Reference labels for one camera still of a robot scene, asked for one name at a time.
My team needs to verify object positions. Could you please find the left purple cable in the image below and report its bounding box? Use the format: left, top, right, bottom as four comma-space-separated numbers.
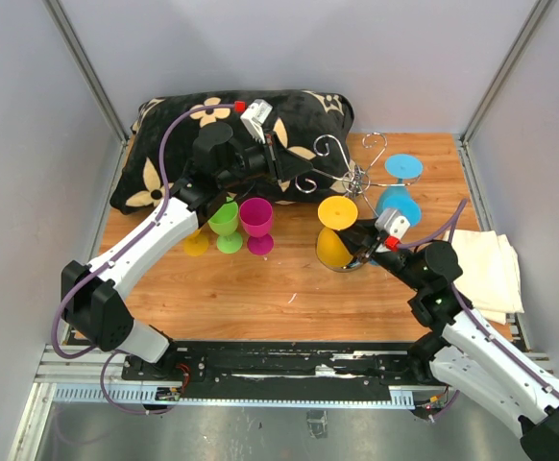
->
51, 100, 245, 443

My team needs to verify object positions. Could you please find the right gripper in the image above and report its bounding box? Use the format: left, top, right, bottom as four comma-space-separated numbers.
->
328, 216, 425, 292

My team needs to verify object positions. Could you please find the yellow plastic goblet rear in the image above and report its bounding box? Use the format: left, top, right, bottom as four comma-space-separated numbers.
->
183, 230, 209, 257

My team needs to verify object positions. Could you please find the black floral plush pillow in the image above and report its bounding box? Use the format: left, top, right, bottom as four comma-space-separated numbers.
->
109, 89, 355, 215

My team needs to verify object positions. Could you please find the aluminium frame post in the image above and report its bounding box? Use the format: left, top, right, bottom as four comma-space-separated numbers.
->
41, 0, 128, 144
460, 0, 557, 144

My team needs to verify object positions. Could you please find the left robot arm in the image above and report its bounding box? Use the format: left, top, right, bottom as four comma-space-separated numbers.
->
58, 123, 313, 380

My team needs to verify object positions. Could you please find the left aluminium frame post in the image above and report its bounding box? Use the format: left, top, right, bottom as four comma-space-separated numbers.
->
41, 0, 128, 144

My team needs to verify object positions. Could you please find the magenta plastic goblet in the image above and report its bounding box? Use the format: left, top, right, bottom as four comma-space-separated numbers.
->
239, 198, 274, 255

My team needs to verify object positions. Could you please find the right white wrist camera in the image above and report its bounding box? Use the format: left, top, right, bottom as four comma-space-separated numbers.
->
375, 207, 411, 240

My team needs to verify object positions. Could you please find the yellow plastic goblet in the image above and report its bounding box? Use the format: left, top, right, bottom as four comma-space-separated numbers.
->
183, 230, 209, 257
316, 196, 358, 268

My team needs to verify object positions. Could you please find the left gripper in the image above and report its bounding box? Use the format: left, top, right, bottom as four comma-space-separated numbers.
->
220, 131, 314, 188

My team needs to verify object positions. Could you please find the chrome wine glass rack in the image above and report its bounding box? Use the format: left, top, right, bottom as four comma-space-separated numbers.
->
294, 132, 424, 273

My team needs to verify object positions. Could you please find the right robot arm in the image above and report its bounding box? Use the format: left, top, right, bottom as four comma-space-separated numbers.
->
337, 220, 559, 460

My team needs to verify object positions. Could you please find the blue plastic goblet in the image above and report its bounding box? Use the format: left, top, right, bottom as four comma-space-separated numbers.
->
384, 154, 424, 186
376, 186, 422, 227

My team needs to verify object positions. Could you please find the right aluminium frame post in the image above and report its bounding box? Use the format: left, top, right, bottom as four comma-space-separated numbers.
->
460, 0, 557, 144

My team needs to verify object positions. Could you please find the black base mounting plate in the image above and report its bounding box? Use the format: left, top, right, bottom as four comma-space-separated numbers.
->
121, 341, 444, 405

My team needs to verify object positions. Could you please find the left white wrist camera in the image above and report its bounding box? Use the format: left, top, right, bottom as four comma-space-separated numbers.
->
240, 99, 273, 144

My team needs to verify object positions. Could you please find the white folded cloth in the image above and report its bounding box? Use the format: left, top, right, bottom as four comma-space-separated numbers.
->
451, 230, 524, 325

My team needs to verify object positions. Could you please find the yellow plastic goblet front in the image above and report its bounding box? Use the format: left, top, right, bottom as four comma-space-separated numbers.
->
316, 196, 358, 268

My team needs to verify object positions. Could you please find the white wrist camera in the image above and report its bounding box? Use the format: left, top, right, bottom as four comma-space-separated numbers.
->
240, 99, 273, 144
375, 207, 411, 240

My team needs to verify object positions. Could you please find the green plastic goblet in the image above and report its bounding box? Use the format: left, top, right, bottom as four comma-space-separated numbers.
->
208, 201, 243, 255

